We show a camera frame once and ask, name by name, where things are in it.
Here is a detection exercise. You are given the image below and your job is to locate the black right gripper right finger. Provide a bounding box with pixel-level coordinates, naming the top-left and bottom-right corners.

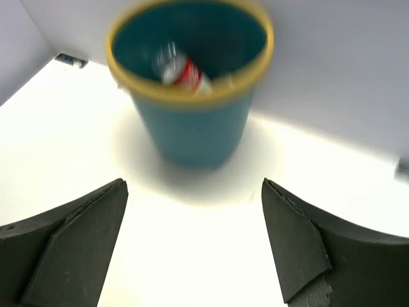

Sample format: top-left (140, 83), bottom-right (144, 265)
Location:
top-left (261, 179), bottom-right (408, 306)

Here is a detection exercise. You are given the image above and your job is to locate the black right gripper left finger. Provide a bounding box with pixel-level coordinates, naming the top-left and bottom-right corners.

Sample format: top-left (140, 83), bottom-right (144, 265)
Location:
top-left (1, 178), bottom-right (128, 306)

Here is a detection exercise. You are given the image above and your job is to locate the red label plastic bottle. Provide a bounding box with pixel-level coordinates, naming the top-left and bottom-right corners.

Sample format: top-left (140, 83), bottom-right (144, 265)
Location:
top-left (152, 41), bottom-right (213, 94)

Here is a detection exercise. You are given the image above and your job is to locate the teal bin with yellow rim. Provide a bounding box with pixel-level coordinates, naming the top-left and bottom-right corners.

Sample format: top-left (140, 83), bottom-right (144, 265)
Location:
top-left (105, 1), bottom-right (274, 168)

